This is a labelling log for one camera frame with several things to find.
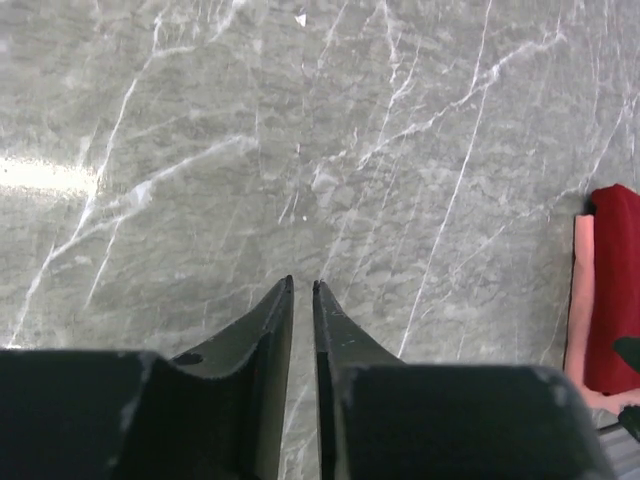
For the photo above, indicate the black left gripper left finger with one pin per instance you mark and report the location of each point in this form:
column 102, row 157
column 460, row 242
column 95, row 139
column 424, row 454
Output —
column 215, row 411

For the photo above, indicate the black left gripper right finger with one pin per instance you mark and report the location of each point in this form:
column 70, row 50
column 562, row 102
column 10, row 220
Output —
column 381, row 418

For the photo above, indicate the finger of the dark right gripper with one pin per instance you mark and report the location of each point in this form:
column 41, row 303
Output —
column 628, row 348

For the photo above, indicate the folded red t shirt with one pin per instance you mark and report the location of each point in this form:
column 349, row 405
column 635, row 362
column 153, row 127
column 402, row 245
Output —
column 616, row 296

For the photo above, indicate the folded pink t shirt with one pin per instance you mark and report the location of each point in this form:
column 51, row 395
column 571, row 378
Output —
column 579, row 321

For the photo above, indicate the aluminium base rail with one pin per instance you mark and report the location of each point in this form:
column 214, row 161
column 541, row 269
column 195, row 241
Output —
column 622, row 448

